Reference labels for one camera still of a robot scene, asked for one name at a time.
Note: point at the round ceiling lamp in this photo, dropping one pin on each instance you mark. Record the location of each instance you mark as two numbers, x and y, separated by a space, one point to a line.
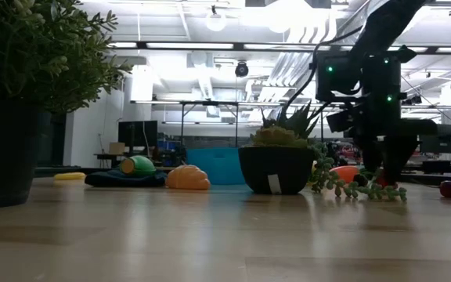
215 21

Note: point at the black monitor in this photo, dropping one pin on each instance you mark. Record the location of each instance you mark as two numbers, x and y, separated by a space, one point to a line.
137 133
448 141

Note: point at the navy blue cloth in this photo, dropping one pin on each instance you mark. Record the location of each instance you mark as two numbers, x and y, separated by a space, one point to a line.
123 181

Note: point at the orange toy carrot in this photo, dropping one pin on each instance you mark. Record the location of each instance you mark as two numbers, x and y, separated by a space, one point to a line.
345 173

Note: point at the black ceiling track light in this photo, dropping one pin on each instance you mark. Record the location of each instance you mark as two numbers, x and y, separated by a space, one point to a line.
412 100

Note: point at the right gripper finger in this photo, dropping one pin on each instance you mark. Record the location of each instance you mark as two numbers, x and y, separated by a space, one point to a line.
399 152
370 152

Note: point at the blue plastic tupperware bin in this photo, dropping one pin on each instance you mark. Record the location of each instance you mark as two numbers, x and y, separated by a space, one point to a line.
217 164

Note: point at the bushy green potted plant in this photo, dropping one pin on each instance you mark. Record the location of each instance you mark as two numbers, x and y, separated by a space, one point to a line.
6 156

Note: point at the blue storage crate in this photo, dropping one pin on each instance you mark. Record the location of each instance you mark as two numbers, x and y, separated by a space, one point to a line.
167 147

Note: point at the yellow toy banana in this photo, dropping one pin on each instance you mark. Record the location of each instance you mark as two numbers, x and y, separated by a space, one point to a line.
69 176

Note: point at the succulent plant in black bowl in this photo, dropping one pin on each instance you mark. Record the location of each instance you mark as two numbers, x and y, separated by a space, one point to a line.
274 168

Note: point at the small black toy ball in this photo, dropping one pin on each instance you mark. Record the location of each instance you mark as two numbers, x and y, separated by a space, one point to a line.
361 180

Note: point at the red toy strawberry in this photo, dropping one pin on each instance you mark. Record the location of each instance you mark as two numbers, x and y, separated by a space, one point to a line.
383 183

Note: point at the green toy corn cob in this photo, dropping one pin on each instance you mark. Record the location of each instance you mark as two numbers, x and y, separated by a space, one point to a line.
141 166

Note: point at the overhead light bar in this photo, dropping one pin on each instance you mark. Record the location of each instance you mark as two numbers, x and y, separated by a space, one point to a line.
239 46

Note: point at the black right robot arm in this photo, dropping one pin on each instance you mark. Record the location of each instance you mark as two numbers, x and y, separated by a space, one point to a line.
382 23

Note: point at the cardboard box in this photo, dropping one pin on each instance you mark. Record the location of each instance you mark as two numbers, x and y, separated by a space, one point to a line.
116 148

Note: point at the black dome camera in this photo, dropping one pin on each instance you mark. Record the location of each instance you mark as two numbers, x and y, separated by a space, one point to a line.
242 69

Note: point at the orange toy croissant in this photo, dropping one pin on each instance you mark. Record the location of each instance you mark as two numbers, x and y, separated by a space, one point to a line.
188 178

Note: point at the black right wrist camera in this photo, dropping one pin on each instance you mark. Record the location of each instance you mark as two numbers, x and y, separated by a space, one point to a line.
339 121

